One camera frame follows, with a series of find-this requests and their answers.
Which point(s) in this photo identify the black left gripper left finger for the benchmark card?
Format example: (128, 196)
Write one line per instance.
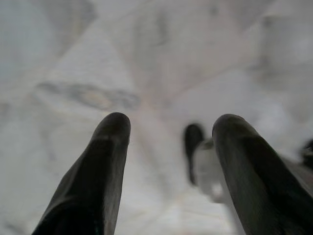
(97, 171)

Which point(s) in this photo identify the white robot lower leg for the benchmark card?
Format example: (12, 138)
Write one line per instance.
(207, 169)

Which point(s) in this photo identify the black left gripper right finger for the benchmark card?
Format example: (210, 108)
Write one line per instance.
(254, 176)

